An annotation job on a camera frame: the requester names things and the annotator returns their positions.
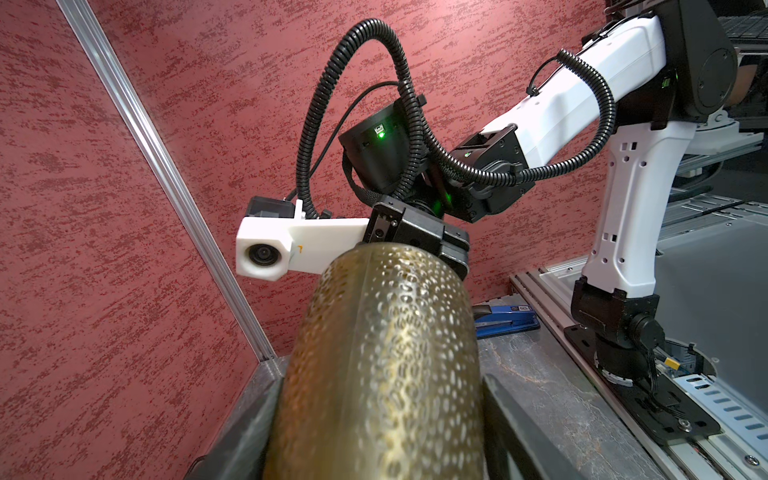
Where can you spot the olive green glass cup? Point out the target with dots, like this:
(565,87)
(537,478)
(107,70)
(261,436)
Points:
(384,380)

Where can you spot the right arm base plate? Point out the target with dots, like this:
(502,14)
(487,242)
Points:
(665,413)

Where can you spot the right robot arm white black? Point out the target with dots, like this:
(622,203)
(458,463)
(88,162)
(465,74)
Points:
(637,90)

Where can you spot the blue stapler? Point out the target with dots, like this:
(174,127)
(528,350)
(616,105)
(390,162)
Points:
(493,321)

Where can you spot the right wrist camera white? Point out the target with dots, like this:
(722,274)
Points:
(276,237)

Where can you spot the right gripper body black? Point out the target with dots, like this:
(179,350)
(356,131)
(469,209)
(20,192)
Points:
(396,222)

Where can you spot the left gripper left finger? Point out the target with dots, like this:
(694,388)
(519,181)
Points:
(241,452)

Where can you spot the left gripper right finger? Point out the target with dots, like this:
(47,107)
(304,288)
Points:
(514,446)

